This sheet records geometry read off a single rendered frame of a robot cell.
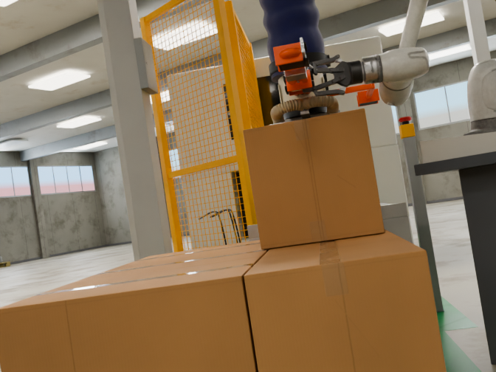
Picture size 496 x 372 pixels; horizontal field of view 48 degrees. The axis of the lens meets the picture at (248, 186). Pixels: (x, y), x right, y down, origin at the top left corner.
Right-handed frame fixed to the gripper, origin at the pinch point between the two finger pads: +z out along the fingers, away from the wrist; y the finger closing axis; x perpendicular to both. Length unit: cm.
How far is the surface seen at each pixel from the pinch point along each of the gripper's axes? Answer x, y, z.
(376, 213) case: -4.8, 46.3, -17.8
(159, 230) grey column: 131, 45, 94
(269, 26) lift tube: 20.0, -26.7, 8.6
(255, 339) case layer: -63, 68, 17
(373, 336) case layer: -62, 70, -8
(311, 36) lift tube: 18.0, -19.4, -6.3
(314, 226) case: -3.6, 47.7, 2.3
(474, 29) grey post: 345, -94, -159
